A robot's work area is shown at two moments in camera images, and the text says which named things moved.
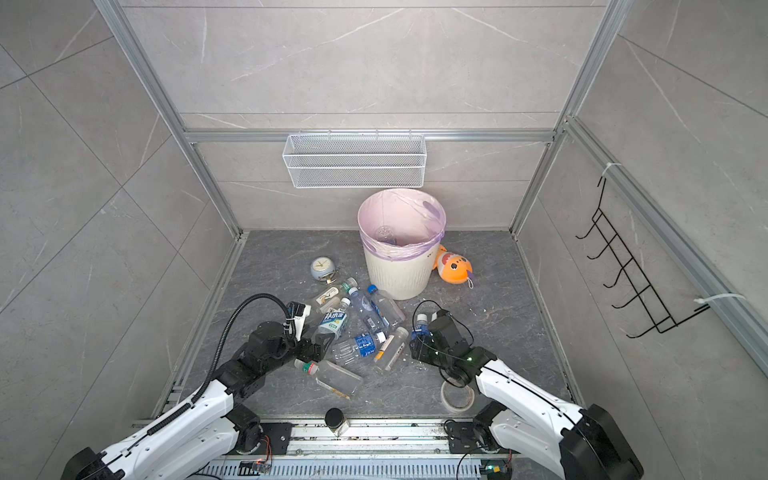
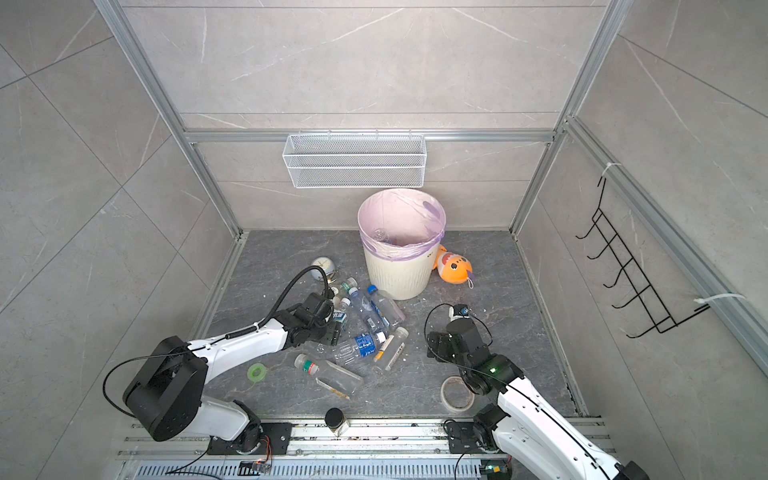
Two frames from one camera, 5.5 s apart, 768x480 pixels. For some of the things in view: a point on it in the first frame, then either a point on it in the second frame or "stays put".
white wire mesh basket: x=354 y=161 stays put
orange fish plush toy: x=454 y=268 stays put
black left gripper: x=309 y=354 to x=334 y=332
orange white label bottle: x=391 y=350 stays put
